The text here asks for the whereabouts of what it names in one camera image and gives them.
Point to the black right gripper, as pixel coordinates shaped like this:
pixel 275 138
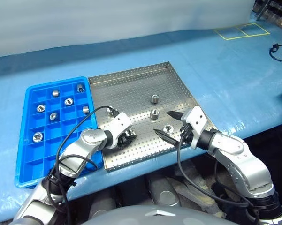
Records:
pixel 187 133

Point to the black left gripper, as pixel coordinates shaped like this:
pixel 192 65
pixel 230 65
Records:
pixel 122 141

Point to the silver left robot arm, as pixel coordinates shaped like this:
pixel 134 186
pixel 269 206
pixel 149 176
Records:
pixel 84 145

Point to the perforated steel tray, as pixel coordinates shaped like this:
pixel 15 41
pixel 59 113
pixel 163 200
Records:
pixel 136 89

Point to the blue plastic compartment tray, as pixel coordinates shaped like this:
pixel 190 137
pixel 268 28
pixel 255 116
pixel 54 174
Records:
pixel 37 154

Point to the grey rounded cylinder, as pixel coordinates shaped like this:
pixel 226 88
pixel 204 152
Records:
pixel 103 204
pixel 165 192

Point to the blue plastic table cover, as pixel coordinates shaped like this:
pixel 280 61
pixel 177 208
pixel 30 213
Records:
pixel 225 75

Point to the grey robot torso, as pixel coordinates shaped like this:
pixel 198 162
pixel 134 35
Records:
pixel 154 216

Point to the yellow tape rectangle marking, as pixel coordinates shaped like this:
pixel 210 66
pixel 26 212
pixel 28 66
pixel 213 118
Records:
pixel 239 29

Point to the dark metal rack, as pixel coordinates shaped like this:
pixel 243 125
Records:
pixel 274 11

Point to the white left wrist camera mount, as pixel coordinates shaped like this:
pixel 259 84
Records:
pixel 119 124

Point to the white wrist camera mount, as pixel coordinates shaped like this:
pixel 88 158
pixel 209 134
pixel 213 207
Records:
pixel 119 124
pixel 197 122

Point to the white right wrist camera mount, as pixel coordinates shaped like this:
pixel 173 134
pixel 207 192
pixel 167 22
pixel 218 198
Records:
pixel 197 122

